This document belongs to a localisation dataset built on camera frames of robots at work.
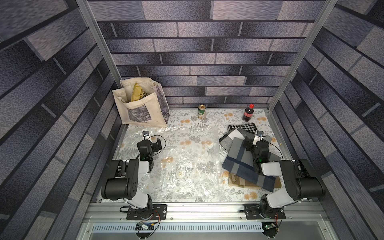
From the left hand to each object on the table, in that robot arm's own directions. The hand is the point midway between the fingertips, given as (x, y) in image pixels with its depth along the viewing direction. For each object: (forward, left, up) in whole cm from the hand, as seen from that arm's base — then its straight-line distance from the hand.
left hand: (150, 138), depth 94 cm
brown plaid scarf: (-25, -51, -4) cm, 57 cm away
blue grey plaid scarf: (-14, -55, -2) cm, 57 cm away
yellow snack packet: (+25, +10, +16) cm, 31 cm away
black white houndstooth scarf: (+12, -68, -3) cm, 69 cm away
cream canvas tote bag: (+18, +1, +8) cm, 19 cm away
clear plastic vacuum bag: (-12, -24, -7) cm, 28 cm away
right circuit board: (-45, -67, -10) cm, 81 cm away
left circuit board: (-46, -3, -8) cm, 47 cm away
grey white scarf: (+2, -50, -4) cm, 50 cm away
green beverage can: (+22, -34, +2) cm, 41 cm away
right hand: (+1, -67, +2) cm, 67 cm away
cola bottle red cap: (+21, -67, +2) cm, 71 cm away
